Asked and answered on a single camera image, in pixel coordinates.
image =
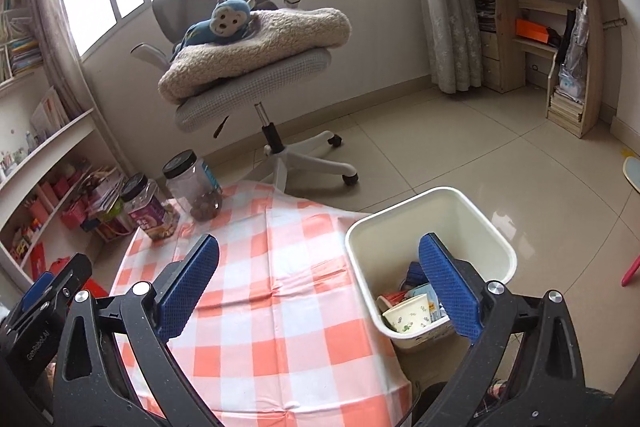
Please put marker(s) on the grey office chair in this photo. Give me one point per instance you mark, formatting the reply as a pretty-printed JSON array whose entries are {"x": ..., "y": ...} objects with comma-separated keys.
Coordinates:
[{"x": 280, "y": 72}]

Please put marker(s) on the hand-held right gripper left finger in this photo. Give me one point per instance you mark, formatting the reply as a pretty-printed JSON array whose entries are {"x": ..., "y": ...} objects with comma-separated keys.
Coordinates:
[{"x": 192, "y": 282}]

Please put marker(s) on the stack of books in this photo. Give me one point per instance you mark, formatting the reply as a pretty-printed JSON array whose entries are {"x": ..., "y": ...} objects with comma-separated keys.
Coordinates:
[{"x": 565, "y": 107}]

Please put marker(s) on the purple label nut jar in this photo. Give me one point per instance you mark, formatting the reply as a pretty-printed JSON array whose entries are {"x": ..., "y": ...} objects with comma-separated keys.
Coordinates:
[{"x": 150, "y": 217}]

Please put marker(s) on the red milk carton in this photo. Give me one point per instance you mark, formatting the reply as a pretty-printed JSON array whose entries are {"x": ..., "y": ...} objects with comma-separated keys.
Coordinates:
[{"x": 392, "y": 299}]

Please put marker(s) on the pink white checked tablecloth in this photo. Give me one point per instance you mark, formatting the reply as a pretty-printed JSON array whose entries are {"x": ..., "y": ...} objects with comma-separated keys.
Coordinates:
[{"x": 280, "y": 307}]

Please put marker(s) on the red gift box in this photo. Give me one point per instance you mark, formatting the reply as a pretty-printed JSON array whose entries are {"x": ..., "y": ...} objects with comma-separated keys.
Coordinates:
[{"x": 39, "y": 259}]

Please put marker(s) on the white plastic bin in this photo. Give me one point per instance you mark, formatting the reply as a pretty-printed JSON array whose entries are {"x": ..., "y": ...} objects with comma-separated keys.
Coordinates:
[{"x": 450, "y": 217}]

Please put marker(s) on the grey curtain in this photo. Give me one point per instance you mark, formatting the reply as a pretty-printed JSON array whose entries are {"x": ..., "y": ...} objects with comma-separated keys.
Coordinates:
[
  {"x": 55, "y": 32},
  {"x": 450, "y": 7}
]

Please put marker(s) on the blue monkey plush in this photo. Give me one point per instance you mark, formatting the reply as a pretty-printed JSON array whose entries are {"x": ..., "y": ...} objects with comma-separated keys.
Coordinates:
[{"x": 227, "y": 19}]

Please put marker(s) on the beige fleece blanket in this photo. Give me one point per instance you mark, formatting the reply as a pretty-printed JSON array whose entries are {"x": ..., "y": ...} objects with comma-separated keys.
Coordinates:
[{"x": 280, "y": 32}]

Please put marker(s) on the orange box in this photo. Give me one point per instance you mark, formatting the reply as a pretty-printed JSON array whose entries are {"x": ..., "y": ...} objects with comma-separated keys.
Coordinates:
[{"x": 532, "y": 31}]

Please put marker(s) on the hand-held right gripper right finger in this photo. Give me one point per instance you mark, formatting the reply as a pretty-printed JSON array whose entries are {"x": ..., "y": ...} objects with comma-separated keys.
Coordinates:
[{"x": 450, "y": 287}]

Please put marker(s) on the small grey blue carton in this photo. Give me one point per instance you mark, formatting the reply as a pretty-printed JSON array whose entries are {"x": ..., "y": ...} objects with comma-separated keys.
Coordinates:
[{"x": 427, "y": 293}]

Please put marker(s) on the white leaf print paper cup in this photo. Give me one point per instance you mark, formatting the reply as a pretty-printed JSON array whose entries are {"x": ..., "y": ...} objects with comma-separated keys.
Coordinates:
[{"x": 410, "y": 314}]

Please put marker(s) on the clear jar black lid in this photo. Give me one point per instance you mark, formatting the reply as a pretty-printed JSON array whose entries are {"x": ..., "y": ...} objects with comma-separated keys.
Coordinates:
[{"x": 192, "y": 192}]

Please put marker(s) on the stack of papers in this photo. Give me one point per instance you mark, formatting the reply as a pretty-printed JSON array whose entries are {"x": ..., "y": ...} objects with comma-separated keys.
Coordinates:
[{"x": 105, "y": 189}]

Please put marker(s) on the wooden desk shelf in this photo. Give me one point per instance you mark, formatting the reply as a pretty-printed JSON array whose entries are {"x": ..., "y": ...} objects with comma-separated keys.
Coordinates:
[{"x": 505, "y": 57}]

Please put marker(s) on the white bookshelf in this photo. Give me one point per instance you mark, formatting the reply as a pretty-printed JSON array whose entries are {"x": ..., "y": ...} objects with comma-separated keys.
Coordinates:
[{"x": 60, "y": 137}]

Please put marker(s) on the pink plastic basket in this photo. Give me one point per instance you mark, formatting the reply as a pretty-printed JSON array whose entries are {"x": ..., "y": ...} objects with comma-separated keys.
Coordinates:
[{"x": 77, "y": 214}]

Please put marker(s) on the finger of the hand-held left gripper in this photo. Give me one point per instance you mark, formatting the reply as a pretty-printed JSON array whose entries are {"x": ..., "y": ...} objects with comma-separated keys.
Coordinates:
[
  {"x": 37, "y": 289},
  {"x": 72, "y": 272}
]

